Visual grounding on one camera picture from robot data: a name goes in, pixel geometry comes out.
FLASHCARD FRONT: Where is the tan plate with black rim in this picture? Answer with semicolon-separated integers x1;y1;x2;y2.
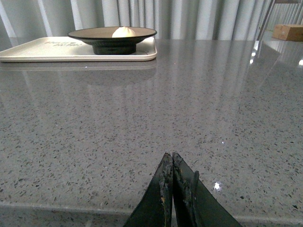
68;26;157;55

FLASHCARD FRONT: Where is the brown cardboard box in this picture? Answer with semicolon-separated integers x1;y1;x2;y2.
272;24;303;42

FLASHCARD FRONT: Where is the cream rectangular serving tray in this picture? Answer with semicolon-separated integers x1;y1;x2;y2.
0;36;157;62

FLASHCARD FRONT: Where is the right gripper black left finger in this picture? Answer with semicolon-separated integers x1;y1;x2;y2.
124;153;173;227

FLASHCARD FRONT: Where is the grey pleated curtain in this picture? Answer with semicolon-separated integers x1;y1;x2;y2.
0;0;270;40

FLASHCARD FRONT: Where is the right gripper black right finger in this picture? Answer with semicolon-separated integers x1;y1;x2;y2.
173;153;241;227

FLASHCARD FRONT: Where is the white steamed bun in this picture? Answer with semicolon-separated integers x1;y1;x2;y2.
112;26;136;38

